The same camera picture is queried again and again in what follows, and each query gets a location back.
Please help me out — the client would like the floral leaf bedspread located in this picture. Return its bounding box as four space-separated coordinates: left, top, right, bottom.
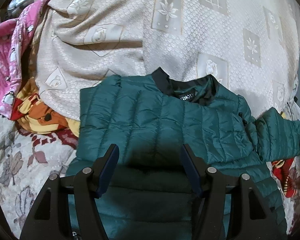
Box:
0 115 78 237

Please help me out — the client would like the orange yellow red garment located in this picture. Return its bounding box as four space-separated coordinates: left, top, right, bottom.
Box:
11 77 80 137

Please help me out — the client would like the dark green puffer jacket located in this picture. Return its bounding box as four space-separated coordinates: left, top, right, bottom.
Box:
66 68 300 239

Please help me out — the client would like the beige patterned quilt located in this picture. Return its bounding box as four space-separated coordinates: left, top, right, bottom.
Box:
29 0 300 120

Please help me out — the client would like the pink penguin print cloth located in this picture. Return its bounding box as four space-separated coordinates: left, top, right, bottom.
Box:
0 0 50 118

